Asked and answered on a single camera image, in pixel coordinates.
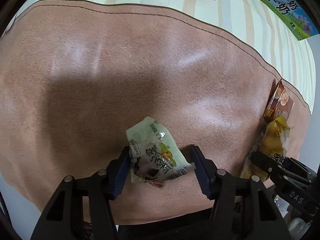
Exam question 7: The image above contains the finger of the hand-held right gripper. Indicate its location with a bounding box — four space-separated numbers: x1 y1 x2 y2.
251 151 284 182

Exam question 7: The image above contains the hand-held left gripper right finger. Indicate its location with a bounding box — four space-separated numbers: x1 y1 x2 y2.
189 145 292 240

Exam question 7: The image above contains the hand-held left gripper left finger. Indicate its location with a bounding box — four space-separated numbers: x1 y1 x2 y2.
30 145 130 240

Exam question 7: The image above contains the yellow gold-edged snack packet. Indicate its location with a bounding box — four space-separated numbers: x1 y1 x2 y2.
239 116 293 180

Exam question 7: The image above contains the pale green snack packet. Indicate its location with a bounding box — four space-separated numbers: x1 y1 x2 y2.
125 116 192 188

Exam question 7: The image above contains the printed cardboard box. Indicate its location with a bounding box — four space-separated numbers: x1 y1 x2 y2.
230 0 320 41

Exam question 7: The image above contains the clear plastic bottle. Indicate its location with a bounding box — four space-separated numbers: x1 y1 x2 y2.
287 216 307 234

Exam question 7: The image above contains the brown snack packet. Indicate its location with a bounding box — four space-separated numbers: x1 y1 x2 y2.
262 79 295 120

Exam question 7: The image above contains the pink striped cat blanket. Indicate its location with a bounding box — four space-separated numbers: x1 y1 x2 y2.
0 0 315 227

